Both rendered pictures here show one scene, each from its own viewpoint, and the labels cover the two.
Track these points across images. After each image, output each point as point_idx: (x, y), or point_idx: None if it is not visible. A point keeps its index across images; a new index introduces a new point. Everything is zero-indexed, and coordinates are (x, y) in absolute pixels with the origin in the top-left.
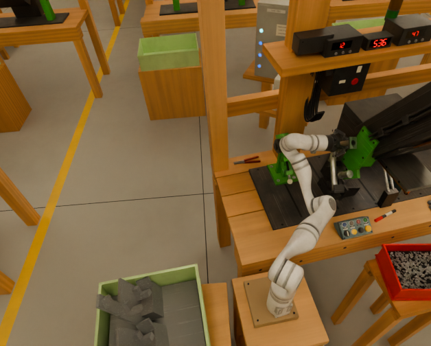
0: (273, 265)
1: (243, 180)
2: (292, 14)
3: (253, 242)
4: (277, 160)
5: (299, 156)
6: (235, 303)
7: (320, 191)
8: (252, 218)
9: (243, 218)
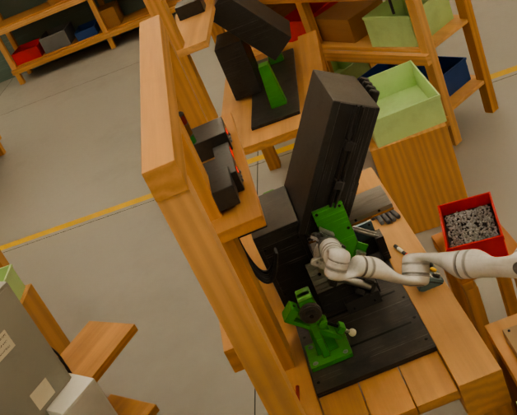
0: None
1: (339, 400)
2: (192, 182)
3: (461, 363)
4: (318, 338)
5: (360, 257)
6: None
7: (365, 310)
8: (416, 377)
9: (416, 387)
